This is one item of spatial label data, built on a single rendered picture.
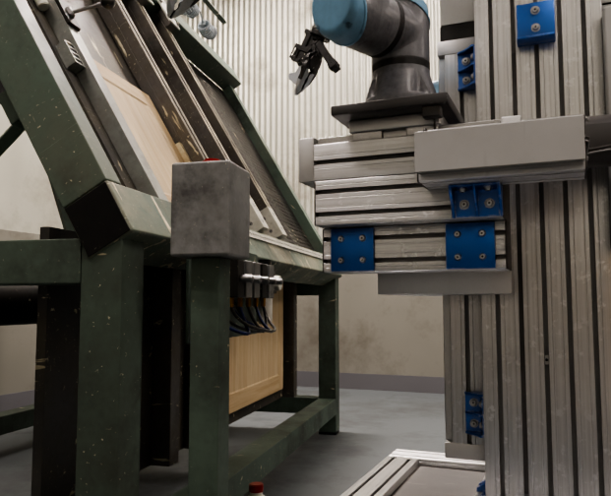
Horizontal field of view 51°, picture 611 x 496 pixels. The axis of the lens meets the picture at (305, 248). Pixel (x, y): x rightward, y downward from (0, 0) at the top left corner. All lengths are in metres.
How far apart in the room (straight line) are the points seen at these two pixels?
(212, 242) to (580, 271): 0.71
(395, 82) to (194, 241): 0.49
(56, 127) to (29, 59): 0.16
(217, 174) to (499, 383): 0.70
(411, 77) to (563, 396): 0.68
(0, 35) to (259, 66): 4.29
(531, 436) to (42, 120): 1.17
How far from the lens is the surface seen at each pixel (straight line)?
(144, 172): 1.57
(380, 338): 4.95
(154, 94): 2.13
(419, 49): 1.32
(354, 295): 5.00
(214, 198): 1.21
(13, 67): 1.51
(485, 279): 1.31
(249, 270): 1.57
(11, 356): 4.30
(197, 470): 1.28
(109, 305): 1.29
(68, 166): 1.37
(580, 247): 1.36
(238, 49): 5.86
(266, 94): 5.59
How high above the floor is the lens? 0.66
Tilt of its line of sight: 5 degrees up
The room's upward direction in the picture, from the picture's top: straight up
